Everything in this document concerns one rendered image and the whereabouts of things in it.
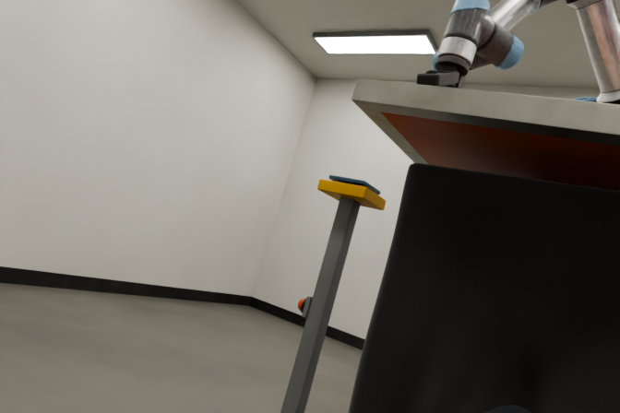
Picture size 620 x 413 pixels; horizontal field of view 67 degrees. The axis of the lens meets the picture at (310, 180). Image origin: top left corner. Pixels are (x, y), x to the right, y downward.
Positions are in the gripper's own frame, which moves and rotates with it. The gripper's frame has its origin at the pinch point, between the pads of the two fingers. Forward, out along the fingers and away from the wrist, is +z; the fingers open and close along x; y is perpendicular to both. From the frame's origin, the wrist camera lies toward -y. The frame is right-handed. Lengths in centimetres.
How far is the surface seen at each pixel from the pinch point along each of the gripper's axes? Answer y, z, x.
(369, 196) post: 8.4, 11.8, 11.9
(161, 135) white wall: 179, -19, 311
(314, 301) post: 10.3, 39.2, 17.8
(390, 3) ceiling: 230, -186, 160
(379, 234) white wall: 380, -5, 169
